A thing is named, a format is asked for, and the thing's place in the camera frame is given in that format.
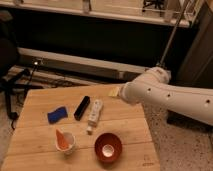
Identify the white bottle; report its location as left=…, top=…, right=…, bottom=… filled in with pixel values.
left=86, top=99, right=103, bottom=135

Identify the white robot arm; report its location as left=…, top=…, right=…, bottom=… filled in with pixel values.
left=119, top=67, right=213, bottom=126

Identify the red ceramic bowl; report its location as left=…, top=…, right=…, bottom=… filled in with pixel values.
left=94, top=133, right=122, bottom=163

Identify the black rectangular block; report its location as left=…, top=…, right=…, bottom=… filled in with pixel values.
left=74, top=96, right=90, bottom=121

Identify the blue sponge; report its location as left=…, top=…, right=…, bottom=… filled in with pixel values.
left=47, top=106, right=68, bottom=124

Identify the metal pole stand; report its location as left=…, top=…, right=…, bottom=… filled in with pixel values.
left=156, top=0, right=190, bottom=68

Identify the white paper cup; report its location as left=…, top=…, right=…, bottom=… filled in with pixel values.
left=55, top=130, right=76, bottom=155

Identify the orange item in cup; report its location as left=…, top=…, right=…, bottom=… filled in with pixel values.
left=56, top=130, right=69, bottom=150

